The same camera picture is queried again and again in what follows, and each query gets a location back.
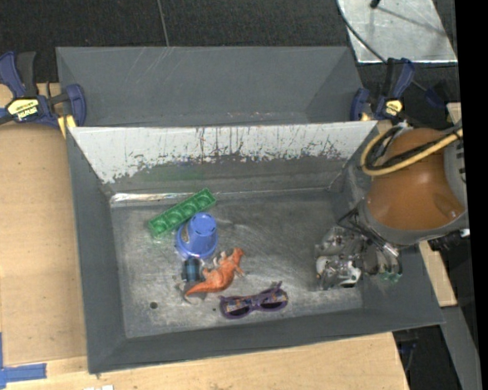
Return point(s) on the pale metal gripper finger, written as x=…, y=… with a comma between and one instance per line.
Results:
x=328, y=242
x=337, y=272

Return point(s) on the purple sunglasses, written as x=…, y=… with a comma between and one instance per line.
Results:
x=253, y=302

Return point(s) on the orange toy dinosaur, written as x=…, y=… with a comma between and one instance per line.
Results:
x=220, y=275

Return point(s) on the blue plastic cup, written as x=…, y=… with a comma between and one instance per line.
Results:
x=199, y=237

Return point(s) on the small dark blue block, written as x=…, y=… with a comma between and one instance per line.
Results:
x=191, y=270

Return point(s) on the green studded flat block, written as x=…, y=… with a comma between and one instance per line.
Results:
x=180, y=213

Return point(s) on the grey metal bin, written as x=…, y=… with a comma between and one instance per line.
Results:
x=261, y=84

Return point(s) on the pale brown flat board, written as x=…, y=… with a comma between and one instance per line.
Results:
x=35, y=246

